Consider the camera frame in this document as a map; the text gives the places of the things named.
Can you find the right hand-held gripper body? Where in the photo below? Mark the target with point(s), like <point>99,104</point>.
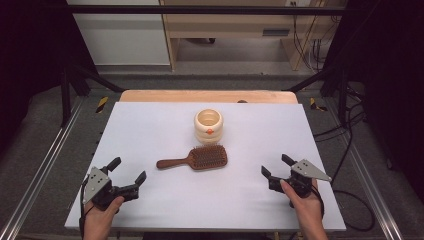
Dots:
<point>300,181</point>

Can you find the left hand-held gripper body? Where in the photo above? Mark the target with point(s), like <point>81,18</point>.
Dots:
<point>100,193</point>

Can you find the brown wooden hairbrush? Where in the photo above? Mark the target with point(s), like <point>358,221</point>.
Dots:
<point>206,158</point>

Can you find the cream ribbed cup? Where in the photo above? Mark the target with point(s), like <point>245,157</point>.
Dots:
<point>205,136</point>

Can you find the person's left hand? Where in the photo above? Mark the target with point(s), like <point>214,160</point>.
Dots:
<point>98,220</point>

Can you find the person's right hand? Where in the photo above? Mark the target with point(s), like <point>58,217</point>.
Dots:
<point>308,210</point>

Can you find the white table board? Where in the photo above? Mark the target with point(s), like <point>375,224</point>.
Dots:
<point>160,133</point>

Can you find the yellow black tape strip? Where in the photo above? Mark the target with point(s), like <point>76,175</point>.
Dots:
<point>102,104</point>
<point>313,104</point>

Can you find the black metal stand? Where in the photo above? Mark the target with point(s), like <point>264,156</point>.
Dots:
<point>65,100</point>
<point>342,96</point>

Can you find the light wooden table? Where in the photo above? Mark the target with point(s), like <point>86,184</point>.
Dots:
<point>186,96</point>

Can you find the black curtain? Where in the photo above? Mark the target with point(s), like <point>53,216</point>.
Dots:
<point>33,66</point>
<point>393,83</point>

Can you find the office chair base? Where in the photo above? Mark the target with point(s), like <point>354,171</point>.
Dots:
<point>210,40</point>

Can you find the beige office desk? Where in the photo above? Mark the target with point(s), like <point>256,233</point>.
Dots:
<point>216,26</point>

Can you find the aluminium floor rail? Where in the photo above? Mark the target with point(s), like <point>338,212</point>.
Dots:
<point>370,186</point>
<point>36,181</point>

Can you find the black horizontal frame bar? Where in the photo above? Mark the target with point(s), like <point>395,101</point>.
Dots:
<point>200,9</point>

